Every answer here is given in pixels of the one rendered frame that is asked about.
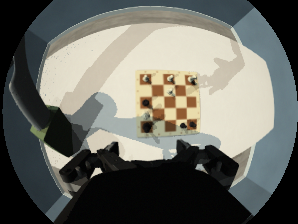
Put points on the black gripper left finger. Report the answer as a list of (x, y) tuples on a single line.
[(74, 172)]

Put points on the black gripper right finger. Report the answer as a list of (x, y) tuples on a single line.
[(215, 162)]

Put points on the black chess piece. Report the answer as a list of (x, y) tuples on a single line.
[(147, 127)]

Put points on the chessboard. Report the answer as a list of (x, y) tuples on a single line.
[(167, 111)]

